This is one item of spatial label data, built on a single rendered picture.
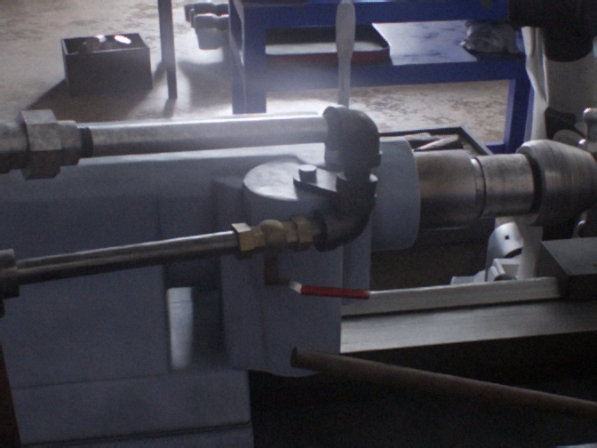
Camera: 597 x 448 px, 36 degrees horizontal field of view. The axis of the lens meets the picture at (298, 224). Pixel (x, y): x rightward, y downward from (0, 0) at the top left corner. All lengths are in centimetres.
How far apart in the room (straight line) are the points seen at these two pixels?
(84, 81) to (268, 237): 395
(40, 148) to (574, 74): 129
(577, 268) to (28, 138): 84
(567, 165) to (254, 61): 181
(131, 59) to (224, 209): 384
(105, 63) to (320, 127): 394
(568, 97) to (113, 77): 316
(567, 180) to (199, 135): 41
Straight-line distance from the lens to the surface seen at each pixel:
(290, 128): 69
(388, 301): 122
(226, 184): 80
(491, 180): 92
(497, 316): 123
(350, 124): 71
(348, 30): 84
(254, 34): 265
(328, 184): 76
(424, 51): 290
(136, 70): 465
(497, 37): 291
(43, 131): 62
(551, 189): 93
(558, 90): 180
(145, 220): 82
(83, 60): 461
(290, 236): 73
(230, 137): 67
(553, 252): 131
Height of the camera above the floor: 148
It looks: 27 degrees down
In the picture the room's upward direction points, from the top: straight up
